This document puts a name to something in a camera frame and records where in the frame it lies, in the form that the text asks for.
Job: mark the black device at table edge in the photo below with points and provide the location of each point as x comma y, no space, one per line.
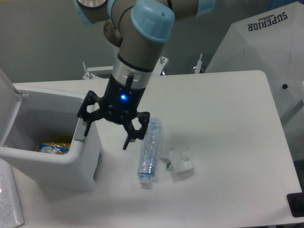
296,204

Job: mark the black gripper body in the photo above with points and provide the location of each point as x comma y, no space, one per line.
120,102

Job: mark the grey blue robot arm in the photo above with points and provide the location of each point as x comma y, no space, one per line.
143,26

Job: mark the crushed clear plastic bottle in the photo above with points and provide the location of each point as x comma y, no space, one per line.
149,151

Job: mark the white umbrella with lettering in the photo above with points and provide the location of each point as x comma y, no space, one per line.
272,42

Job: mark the white paper sheet stack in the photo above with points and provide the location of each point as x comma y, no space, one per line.
11,215

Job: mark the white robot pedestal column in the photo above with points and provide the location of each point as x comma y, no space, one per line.
112,34

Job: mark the crumpled white paper wrapper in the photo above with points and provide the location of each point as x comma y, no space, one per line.
177,159

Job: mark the white push-lid trash can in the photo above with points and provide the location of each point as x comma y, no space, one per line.
42,137

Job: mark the snack packaging inside bin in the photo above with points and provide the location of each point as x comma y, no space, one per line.
57,145

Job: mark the white metal mounting bracket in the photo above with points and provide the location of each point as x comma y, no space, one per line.
104,72

